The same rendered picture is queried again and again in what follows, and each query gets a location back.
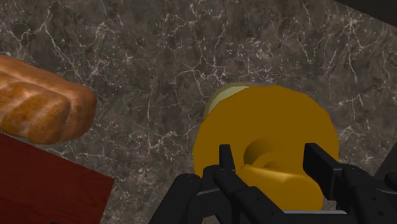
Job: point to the brown bread loaf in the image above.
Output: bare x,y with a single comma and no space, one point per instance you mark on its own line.
40,102

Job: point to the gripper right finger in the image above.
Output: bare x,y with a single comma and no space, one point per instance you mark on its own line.
350,186

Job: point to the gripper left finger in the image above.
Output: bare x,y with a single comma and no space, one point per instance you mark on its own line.
229,189

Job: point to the dark red wooden board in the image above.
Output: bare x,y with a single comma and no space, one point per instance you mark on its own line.
46,186

